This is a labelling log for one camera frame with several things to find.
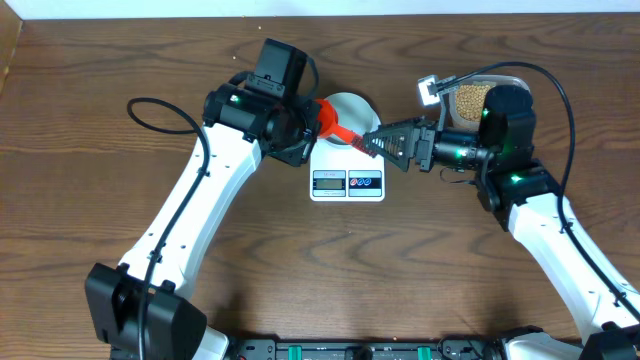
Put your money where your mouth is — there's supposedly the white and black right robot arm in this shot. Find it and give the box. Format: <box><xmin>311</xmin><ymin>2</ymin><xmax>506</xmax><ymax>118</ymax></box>
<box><xmin>364</xmin><ymin>85</ymin><xmax>639</xmax><ymax>359</ymax></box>

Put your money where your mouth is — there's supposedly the clear container of soybeans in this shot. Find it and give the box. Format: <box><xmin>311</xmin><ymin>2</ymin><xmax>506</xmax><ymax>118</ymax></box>
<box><xmin>448</xmin><ymin>75</ymin><xmax>530</xmax><ymax>131</ymax></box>

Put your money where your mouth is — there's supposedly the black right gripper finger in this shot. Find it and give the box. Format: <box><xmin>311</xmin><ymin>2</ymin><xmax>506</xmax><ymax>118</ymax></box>
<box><xmin>363</xmin><ymin>117</ymin><xmax>425</xmax><ymax>150</ymax></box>
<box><xmin>367</xmin><ymin>134</ymin><xmax>416</xmax><ymax>172</ymax></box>

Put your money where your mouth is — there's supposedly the white digital kitchen scale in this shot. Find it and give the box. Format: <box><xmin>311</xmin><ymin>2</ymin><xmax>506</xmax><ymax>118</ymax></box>
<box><xmin>309</xmin><ymin>138</ymin><xmax>386</xmax><ymax>202</ymax></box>

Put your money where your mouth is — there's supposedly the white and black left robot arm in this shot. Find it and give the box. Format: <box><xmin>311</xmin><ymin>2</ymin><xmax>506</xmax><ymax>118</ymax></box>
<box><xmin>85</xmin><ymin>39</ymin><xmax>321</xmax><ymax>359</ymax></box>

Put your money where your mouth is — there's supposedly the black mounting rail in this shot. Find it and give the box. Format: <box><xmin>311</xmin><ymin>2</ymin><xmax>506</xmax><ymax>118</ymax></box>
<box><xmin>223</xmin><ymin>336</ymin><xmax>506</xmax><ymax>360</ymax></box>

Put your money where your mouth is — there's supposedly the white plastic bowl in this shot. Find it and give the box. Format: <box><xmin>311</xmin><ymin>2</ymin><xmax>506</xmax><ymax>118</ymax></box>
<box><xmin>324</xmin><ymin>92</ymin><xmax>380</xmax><ymax>144</ymax></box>

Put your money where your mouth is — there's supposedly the red plastic measuring scoop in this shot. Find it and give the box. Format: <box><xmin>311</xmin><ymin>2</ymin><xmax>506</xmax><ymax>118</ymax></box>
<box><xmin>315</xmin><ymin>99</ymin><xmax>377</xmax><ymax>158</ymax></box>

